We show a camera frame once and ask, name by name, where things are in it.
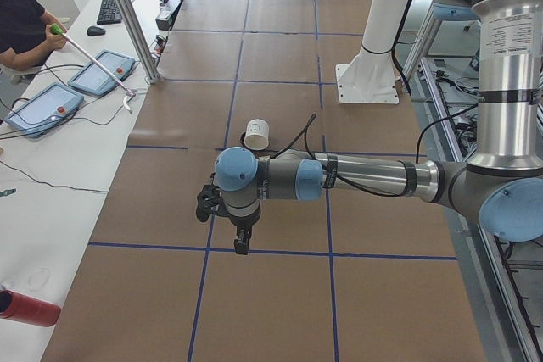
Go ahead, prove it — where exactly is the person's hand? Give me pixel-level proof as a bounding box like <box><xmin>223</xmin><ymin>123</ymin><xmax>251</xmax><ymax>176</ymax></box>
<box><xmin>44</xmin><ymin>25</ymin><xmax>66</xmax><ymax>51</ymax></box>

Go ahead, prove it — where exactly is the aluminium frame post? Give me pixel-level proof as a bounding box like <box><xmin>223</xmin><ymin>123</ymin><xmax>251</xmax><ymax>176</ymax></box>
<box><xmin>115</xmin><ymin>0</ymin><xmax>160</xmax><ymax>84</ymax></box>

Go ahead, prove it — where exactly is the white mug black handle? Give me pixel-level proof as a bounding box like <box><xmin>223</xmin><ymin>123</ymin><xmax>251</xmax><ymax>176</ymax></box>
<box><xmin>241</xmin><ymin>119</ymin><xmax>269</xmax><ymax>151</ymax></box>

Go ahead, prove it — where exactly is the red bottle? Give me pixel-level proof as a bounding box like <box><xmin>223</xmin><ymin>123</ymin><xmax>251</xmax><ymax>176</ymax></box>
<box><xmin>1</xmin><ymin>290</ymin><xmax>61</xmax><ymax>327</ymax></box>

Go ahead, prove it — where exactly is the blue teach pendant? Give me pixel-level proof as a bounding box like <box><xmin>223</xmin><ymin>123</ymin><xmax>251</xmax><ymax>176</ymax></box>
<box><xmin>68</xmin><ymin>50</ymin><xmax>136</xmax><ymax>97</ymax></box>
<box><xmin>4</xmin><ymin>82</ymin><xmax>84</xmax><ymax>138</ymax></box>

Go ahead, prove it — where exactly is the green handled reacher stick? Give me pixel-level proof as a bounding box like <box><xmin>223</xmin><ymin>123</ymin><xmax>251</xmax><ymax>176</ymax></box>
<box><xmin>49</xmin><ymin>23</ymin><xmax>136</xmax><ymax>113</ymax></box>

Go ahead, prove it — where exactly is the black computer mouse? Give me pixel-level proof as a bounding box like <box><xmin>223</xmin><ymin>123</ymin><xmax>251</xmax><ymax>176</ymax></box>
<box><xmin>87</xmin><ymin>25</ymin><xmax>106</xmax><ymax>37</ymax></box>

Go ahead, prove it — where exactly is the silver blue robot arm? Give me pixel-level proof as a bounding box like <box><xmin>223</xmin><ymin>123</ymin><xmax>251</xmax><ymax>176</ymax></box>
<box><xmin>196</xmin><ymin>0</ymin><xmax>542</xmax><ymax>254</ymax></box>

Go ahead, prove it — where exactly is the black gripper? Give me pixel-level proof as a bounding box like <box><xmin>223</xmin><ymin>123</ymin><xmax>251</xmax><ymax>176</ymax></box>
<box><xmin>230</xmin><ymin>213</ymin><xmax>260</xmax><ymax>255</ymax></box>

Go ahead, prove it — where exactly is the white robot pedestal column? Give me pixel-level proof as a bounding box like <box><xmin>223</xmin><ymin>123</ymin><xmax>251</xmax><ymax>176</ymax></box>
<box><xmin>336</xmin><ymin>0</ymin><xmax>410</xmax><ymax>104</ymax></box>

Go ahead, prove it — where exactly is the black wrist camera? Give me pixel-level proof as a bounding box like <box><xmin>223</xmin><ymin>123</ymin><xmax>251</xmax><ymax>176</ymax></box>
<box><xmin>196</xmin><ymin>173</ymin><xmax>227</xmax><ymax>223</ymax></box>

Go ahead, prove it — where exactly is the far blue teach pendant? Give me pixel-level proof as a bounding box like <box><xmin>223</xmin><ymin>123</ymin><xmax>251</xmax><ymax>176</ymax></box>
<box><xmin>68</xmin><ymin>50</ymin><xmax>136</xmax><ymax>97</ymax></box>

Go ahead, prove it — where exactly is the person in black shirt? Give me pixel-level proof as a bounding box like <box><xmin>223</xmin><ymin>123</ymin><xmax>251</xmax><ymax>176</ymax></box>
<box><xmin>1</xmin><ymin>0</ymin><xmax>66</xmax><ymax>71</ymax></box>

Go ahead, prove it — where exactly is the near blue teach pendant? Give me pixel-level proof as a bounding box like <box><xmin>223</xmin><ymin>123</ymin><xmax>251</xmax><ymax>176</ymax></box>
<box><xmin>4</xmin><ymin>82</ymin><xmax>84</xmax><ymax>138</ymax></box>

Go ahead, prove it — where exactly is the black keyboard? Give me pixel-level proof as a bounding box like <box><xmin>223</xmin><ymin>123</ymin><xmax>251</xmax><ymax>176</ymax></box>
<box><xmin>97</xmin><ymin>0</ymin><xmax>122</xmax><ymax>25</ymax></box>

